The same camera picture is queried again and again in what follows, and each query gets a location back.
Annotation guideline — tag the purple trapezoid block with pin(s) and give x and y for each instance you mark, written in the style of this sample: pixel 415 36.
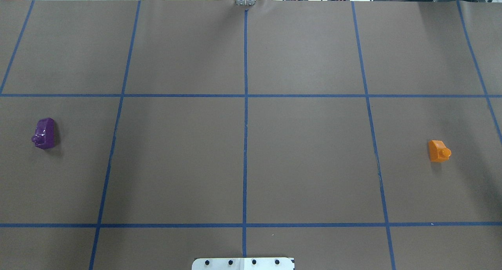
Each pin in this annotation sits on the purple trapezoid block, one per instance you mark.
pixel 44 135

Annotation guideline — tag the orange trapezoid block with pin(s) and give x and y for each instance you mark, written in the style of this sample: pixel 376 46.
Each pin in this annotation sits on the orange trapezoid block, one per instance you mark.
pixel 438 152

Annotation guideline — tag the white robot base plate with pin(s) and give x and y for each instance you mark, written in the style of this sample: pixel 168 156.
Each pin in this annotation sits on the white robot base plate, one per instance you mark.
pixel 244 263

